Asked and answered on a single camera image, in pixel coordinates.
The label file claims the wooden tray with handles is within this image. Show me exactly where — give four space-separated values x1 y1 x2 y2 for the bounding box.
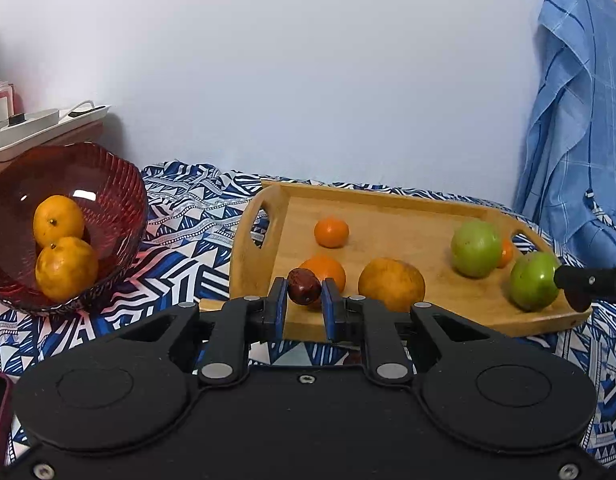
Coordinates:
199 180 593 342

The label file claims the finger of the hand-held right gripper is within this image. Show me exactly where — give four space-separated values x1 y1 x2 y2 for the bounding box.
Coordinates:
554 265 616 306

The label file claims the glass jar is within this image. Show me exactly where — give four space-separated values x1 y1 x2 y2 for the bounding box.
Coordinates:
0 81 16 129

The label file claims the red glass bowl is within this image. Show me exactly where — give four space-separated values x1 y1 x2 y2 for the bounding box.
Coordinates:
0 142 149 317

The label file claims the blue checked cloth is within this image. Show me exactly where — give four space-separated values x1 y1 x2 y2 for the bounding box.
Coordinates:
513 0 616 268

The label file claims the blue white patterned tablecloth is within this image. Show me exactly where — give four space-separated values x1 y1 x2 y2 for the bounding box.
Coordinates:
0 161 616 468

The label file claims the white power strip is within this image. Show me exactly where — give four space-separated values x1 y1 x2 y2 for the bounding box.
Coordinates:
0 101 111 155

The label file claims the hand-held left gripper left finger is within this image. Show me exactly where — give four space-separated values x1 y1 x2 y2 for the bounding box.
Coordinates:
110 278 289 387

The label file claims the large tangerine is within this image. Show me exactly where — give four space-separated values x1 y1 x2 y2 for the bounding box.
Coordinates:
314 216 350 249

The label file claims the bright orange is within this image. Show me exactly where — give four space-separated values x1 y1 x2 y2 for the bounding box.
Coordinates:
299 255 347 296

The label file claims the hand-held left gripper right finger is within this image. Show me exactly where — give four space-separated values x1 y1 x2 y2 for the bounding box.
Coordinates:
320 280 494 382

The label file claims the dull brownish orange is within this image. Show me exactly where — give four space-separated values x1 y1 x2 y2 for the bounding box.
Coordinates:
358 258 426 313

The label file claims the yellow orange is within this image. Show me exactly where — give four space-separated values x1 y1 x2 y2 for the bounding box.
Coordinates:
35 236 99 303
32 195 86 249

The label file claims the green round fruit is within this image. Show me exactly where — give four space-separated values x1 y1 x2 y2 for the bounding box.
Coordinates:
510 252 562 312
450 220 504 279

